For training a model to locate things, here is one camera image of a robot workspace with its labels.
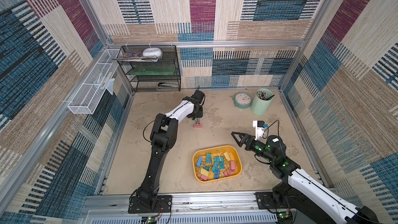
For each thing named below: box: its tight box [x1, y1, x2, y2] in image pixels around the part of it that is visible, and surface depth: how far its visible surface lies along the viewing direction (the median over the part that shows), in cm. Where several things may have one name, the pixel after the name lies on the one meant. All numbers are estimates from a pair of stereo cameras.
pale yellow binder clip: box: [200, 168, 209, 177], surface depth 79 cm
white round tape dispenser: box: [142, 47, 163, 59], surface depth 91 cm
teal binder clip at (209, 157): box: [206, 152, 212, 164], surface depth 87 cm
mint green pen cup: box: [250, 88, 274, 116], surface depth 101 cm
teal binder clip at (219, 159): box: [214, 156, 225, 162], surface depth 86 cm
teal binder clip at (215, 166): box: [211, 162, 221, 173], surface depth 85 cm
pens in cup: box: [257, 90, 276, 101], surface depth 96 cm
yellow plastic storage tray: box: [192, 145, 243, 184], surface depth 85 cm
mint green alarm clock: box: [232, 92, 252, 109], surface depth 114 cm
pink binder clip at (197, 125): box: [193, 118, 203, 130], surface depth 103 cm
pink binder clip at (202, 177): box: [197, 173, 208, 181], surface depth 81 cm
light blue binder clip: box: [195, 156, 203, 167], surface depth 86 cm
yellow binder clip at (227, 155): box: [223, 151, 232, 162], surface depth 87 cm
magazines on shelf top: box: [111, 51, 163, 62], surface depth 83 cm
